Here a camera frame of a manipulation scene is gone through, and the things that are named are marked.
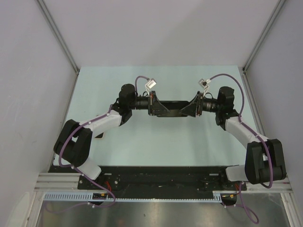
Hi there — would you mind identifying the white slotted cable duct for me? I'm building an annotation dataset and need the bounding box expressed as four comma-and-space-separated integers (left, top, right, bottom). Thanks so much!
44, 191, 224, 203

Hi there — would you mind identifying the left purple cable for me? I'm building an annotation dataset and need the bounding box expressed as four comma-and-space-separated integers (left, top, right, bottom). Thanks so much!
45, 75, 150, 215

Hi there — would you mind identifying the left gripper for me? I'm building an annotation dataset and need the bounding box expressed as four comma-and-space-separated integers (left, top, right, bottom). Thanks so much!
128, 91, 170, 116

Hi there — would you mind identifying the phone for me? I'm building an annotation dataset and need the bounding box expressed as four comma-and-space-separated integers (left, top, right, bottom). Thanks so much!
156, 101, 189, 118
95, 133, 104, 140

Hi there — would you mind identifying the left aluminium corner post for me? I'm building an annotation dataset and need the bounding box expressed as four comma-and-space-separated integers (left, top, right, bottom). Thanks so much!
35, 0, 80, 74

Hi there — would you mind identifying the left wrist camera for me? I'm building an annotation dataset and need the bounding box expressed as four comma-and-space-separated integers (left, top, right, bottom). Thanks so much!
145, 79, 157, 94

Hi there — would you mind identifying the purple cable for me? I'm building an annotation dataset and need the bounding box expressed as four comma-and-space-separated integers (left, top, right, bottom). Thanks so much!
208, 73, 275, 224
45, 75, 150, 215

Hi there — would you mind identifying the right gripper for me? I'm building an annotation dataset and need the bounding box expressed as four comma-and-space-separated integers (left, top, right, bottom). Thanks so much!
179, 91, 222, 117

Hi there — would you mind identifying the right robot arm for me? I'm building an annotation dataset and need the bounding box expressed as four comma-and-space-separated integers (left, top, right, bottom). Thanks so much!
179, 87, 286, 190

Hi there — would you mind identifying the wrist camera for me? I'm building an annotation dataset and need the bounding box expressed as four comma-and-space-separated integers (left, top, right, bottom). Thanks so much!
145, 79, 157, 94
198, 79, 211, 94

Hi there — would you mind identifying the right aluminium corner post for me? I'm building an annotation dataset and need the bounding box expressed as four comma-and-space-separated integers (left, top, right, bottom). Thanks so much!
242, 0, 288, 74

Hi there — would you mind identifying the right side aluminium rail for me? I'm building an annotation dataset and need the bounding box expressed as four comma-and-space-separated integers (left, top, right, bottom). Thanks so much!
238, 67, 267, 136

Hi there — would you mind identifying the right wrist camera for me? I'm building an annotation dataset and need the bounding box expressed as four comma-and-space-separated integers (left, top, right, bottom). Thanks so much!
198, 79, 211, 94

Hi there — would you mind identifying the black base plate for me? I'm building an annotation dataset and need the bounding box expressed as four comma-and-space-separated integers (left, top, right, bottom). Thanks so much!
48, 165, 247, 199

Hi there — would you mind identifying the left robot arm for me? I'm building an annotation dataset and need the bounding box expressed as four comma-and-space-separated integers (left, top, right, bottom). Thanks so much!
53, 84, 145, 189

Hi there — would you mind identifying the phone in pink case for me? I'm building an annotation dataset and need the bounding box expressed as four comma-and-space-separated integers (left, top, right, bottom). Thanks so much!
95, 133, 104, 140

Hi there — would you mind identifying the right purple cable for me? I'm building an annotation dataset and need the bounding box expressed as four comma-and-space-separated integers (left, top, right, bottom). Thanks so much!
208, 73, 275, 224

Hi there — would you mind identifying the aluminium corner post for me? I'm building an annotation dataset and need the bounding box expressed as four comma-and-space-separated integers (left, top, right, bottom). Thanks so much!
242, 0, 288, 74
35, 0, 80, 74

